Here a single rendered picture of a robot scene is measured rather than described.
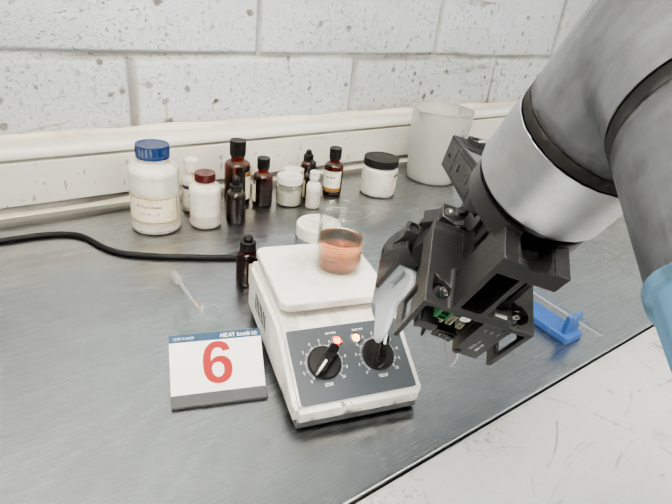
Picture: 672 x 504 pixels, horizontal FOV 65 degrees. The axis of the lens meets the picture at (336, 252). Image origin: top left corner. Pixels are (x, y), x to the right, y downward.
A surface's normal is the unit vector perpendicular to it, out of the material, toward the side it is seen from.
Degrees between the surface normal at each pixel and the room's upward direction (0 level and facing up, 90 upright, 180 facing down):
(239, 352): 40
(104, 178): 90
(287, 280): 0
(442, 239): 30
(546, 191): 108
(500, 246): 77
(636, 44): 71
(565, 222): 117
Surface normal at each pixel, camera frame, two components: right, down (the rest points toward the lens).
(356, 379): 0.26, -0.52
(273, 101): 0.58, 0.44
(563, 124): -0.84, 0.29
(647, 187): -0.99, -0.14
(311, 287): 0.11, -0.87
